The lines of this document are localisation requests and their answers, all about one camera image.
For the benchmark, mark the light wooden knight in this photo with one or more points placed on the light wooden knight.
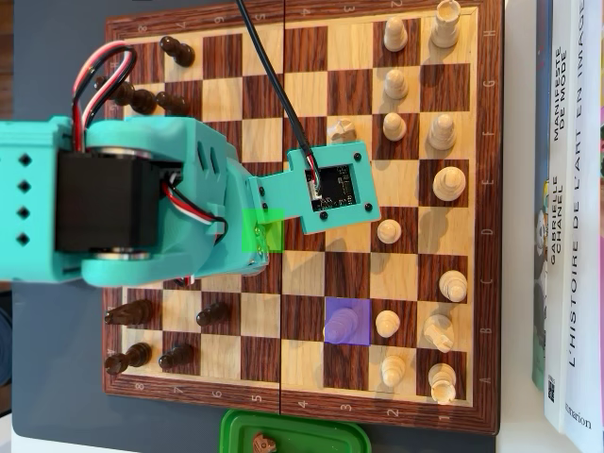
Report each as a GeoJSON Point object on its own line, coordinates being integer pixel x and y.
{"type": "Point", "coordinates": [438, 330]}
{"type": "Point", "coordinates": [340, 129]}

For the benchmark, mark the green plastic tray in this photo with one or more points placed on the green plastic tray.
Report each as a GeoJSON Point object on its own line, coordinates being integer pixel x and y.
{"type": "Point", "coordinates": [307, 436]}

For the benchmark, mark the white art history book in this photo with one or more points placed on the white art history book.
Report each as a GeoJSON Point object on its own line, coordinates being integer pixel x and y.
{"type": "Point", "coordinates": [585, 236]}

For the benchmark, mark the robot arm with black servo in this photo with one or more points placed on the robot arm with black servo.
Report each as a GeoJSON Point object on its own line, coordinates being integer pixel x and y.
{"type": "Point", "coordinates": [28, 198]}

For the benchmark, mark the dark wooden rook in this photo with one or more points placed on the dark wooden rook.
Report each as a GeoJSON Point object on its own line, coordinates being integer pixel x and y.
{"type": "Point", "coordinates": [134, 355]}

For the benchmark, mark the plastic gripper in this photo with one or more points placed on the plastic gripper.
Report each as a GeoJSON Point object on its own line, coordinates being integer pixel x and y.
{"type": "Point", "coordinates": [259, 243]}

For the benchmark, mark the camera mount with circuit board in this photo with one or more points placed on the camera mount with circuit board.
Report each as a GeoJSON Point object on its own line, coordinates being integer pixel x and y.
{"type": "Point", "coordinates": [283, 193]}

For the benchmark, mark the light wooden rook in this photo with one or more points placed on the light wooden rook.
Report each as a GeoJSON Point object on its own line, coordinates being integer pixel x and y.
{"type": "Point", "coordinates": [444, 28]}
{"type": "Point", "coordinates": [441, 382]}

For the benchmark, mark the white Gabrielle Chanel book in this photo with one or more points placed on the white Gabrielle Chanel book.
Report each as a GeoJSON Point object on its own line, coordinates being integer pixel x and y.
{"type": "Point", "coordinates": [557, 212]}

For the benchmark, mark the light wooden pawn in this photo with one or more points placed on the light wooden pawn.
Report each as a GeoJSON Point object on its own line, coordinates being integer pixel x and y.
{"type": "Point", "coordinates": [395, 38]}
{"type": "Point", "coordinates": [392, 369]}
{"type": "Point", "coordinates": [395, 86]}
{"type": "Point", "coordinates": [387, 324]}
{"type": "Point", "coordinates": [388, 231]}
{"type": "Point", "coordinates": [394, 128]}

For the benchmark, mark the dark wooden knight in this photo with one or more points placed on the dark wooden knight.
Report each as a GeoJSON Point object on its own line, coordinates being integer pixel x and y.
{"type": "Point", "coordinates": [263, 442]}
{"type": "Point", "coordinates": [137, 312]}

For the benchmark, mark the illustrated colourful book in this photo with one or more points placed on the illustrated colourful book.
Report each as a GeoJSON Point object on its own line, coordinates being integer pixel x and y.
{"type": "Point", "coordinates": [540, 283]}

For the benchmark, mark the dark wooden pawn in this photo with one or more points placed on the dark wooden pawn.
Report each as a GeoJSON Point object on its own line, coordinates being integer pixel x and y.
{"type": "Point", "coordinates": [179, 356]}
{"type": "Point", "coordinates": [172, 103]}
{"type": "Point", "coordinates": [181, 52]}
{"type": "Point", "coordinates": [214, 313]}

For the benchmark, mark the light wooden king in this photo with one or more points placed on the light wooden king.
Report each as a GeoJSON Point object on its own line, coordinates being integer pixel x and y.
{"type": "Point", "coordinates": [448, 185]}

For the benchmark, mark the dark blue round object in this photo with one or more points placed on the dark blue round object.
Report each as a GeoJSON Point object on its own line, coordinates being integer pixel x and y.
{"type": "Point", "coordinates": [4, 340]}

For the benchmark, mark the wooden chess board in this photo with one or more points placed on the wooden chess board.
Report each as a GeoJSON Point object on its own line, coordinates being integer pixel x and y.
{"type": "Point", "coordinates": [302, 321]}

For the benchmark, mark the light wooden bishop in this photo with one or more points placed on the light wooden bishop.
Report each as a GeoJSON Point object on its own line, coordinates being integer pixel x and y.
{"type": "Point", "coordinates": [441, 134]}
{"type": "Point", "coordinates": [452, 285]}

